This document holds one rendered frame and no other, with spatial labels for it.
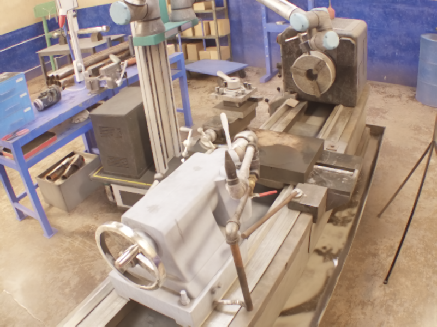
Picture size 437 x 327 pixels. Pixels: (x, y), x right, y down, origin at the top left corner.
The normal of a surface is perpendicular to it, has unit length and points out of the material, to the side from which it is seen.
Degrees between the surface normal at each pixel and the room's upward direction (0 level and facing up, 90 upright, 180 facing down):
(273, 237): 0
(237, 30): 90
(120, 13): 94
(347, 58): 90
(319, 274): 0
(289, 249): 0
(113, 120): 90
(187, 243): 76
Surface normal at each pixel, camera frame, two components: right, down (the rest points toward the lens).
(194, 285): 0.70, -0.26
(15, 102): 0.85, 0.17
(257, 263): -0.11, -0.87
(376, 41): -0.51, 0.46
